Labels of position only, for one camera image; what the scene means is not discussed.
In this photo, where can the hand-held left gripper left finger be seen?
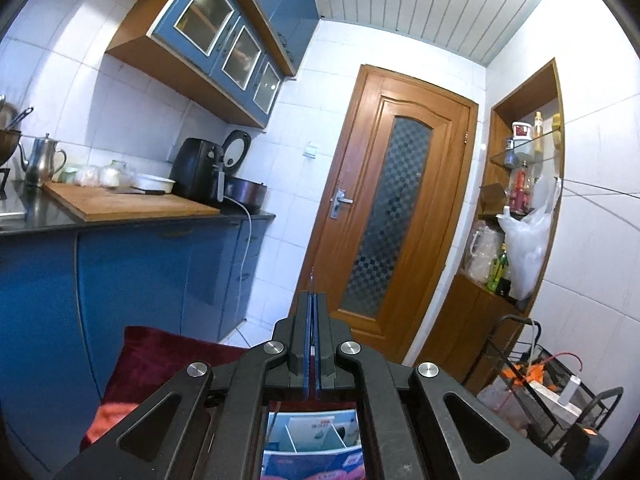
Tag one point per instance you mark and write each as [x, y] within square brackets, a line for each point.
[306, 340]

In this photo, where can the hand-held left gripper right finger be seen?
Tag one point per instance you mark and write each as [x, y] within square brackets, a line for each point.
[320, 340]

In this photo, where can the thin white stick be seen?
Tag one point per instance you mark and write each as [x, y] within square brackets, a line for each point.
[312, 280]

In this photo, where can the light blue plastic utensil box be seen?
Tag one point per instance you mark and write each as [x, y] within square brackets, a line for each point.
[310, 435]

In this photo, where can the red floral blanket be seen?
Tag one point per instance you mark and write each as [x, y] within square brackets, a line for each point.
[150, 360]

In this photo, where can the black rice cooker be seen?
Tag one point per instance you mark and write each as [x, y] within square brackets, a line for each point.
[245, 192]

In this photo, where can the clear plastic jug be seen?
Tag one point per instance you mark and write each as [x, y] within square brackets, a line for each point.
[480, 255]

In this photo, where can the blue lower kitchen cabinet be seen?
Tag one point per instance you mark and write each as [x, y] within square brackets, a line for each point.
[125, 285]

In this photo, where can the blue kitchen cabinet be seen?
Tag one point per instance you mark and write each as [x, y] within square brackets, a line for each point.
[210, 20]
[125, 285]

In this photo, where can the green bottle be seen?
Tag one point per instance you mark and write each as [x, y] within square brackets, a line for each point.
[500, 272]

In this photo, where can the black air fryer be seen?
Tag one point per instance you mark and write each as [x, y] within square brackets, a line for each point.
[197, 170]

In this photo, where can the wooden door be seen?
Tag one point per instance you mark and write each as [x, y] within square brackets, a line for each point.
[350, 125]

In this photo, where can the white bowl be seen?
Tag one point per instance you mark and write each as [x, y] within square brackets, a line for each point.
[155, 182]

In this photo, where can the white plastic bag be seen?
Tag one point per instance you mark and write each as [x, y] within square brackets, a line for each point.
[525, 250]

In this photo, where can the wooden cutting board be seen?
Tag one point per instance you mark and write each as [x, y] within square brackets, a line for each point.
[125, 205]

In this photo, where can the red bottle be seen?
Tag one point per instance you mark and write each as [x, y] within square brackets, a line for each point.
[521, 187]

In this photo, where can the clear food bags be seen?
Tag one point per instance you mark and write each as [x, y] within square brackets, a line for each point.
[100, 175]

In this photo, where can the black power box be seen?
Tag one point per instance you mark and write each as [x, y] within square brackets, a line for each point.
[585, 447]

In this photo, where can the white jar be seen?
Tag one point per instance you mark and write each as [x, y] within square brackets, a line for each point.
[521, 132]

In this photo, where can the yellow bottle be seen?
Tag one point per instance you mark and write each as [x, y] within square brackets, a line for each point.
[538, 132]

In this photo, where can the steel kettle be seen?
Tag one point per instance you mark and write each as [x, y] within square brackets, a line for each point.
[40, 162]

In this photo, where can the gas stove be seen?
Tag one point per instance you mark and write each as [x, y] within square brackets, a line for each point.
[10, 200]

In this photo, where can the blue upper kitchen cabinet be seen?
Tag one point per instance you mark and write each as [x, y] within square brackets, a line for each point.
[210, 20]

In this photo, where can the dark metal wok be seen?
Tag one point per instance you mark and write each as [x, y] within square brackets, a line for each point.
[7, 145]

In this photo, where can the metal spatula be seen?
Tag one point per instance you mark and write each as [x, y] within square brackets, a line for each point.
[21, 117]

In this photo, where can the wooden wall shelf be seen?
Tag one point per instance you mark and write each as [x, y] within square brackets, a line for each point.
[450, 335]

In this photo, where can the wall light switch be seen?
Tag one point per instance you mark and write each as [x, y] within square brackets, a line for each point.
[312, 150]

